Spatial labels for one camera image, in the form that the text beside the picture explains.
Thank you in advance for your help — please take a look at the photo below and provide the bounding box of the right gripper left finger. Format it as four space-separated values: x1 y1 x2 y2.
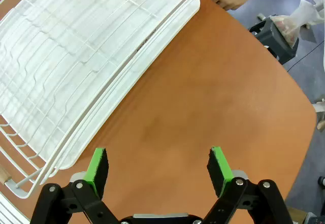
29 147 121 224

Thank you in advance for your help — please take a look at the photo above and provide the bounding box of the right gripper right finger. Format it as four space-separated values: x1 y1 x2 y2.
200 146 295 224

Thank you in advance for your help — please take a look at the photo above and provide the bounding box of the white wire dish rack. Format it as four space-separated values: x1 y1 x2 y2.
0 0 211 200

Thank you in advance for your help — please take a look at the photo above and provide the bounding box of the white plastic drip tray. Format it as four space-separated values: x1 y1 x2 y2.
0 0 201 170

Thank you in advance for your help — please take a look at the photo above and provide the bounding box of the grey plastic step stool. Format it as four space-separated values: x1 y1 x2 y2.
249 14 300 66

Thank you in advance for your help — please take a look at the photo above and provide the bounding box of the translucent plastic bag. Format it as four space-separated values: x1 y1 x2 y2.
269 0 325 48

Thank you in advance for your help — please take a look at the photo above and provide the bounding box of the thin black floor cable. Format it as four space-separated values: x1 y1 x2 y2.
286 40 325 72

